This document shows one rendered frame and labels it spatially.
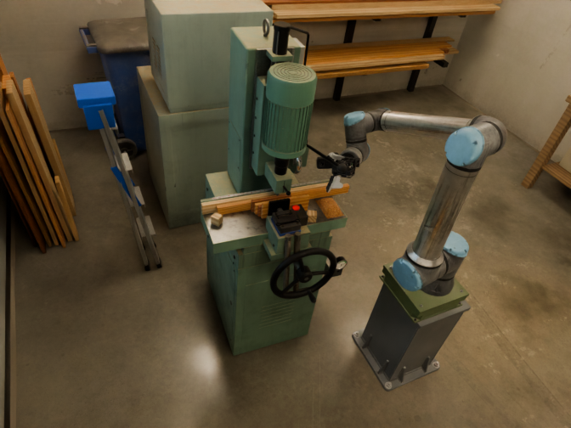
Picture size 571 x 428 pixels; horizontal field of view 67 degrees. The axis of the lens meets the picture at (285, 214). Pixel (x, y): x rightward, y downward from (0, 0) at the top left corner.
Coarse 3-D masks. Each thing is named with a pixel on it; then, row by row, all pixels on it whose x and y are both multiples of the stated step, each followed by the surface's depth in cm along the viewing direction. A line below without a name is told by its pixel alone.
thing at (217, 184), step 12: (216, 180) 214; (228, 180) 215; (216, 192) 207; (228, 192) 208; (312, 240) 190; (324, 240) 193; (240, 252) 180; (264, 252) 183; (240, 264) 183; (252, 264) 186
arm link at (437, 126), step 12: (384, 108) 192; (384, 120) 185; (396, 120) 179; (408, 120) 174; (420, 120) 170; (432, 120) 165; (444, 120) 161; (456, 120) 158; (468, 120) 154; (480, 120) 148; (492, 120) 144; (408, 132) 177; (420, 132) 171; (432, 132) 165; (444, 132) 161; (504, 132) 141; (504, 144) 143
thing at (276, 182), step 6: (270, 162) 184; (270, 168) 180; (264, 174) 187; (270, 174) 180; (276, 174) 178; (288, 174) 179; (270, 180) 181; (276, 180) 175; (282, 180) 176; (288, 180) 177; (276, 186) 176; (282, 186) 178; (288, 186) 179; (276, 192) 179; (282, 192) 180
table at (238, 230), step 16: (208, 224) 176; (224, 224) 177; (240, 224) 178; (256, 224) 179; (320, 224) 185; (336, 224) 189; (208, 240) 176; (224, 240) 170; (240, 240) 173; (256, 240) 176; (272, 256) 172
